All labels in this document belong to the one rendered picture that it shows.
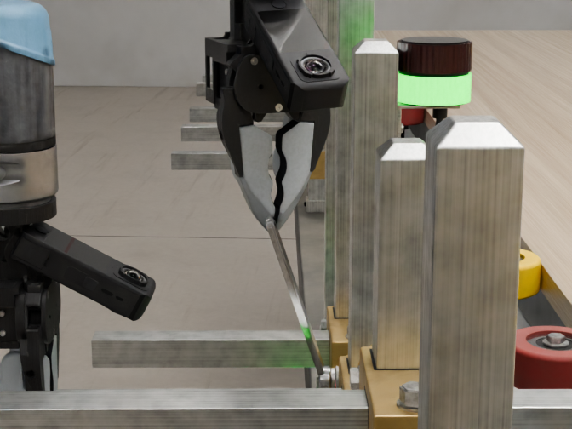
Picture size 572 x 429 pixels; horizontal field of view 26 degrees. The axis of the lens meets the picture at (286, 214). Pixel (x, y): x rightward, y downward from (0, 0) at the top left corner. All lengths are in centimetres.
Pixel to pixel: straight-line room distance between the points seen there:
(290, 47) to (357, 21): 32
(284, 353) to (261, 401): 51
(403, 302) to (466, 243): 27
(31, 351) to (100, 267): 8
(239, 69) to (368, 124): 12
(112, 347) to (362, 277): 35
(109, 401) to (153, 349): 51
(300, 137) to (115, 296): 19
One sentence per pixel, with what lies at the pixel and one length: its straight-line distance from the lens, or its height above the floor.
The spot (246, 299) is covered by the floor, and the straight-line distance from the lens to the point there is 407.
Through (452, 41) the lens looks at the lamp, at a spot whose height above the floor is 115.
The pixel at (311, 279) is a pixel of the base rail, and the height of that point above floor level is 70.
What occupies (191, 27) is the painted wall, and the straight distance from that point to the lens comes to 880.
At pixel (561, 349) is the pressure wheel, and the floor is 90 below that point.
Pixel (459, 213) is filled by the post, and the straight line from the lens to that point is 50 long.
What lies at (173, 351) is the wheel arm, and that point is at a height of 81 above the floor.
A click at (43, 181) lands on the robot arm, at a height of 105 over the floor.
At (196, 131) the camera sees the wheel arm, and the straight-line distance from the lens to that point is 248.
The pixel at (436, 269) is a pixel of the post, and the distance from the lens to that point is 50.
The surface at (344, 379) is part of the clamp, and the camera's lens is 104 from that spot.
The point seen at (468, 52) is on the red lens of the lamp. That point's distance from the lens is 99.
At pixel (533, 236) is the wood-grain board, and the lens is 138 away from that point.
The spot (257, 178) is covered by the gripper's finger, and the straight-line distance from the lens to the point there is 98.
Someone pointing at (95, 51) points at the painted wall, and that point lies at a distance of 894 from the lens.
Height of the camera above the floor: 125
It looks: 14 degrees down
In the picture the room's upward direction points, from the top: straight up
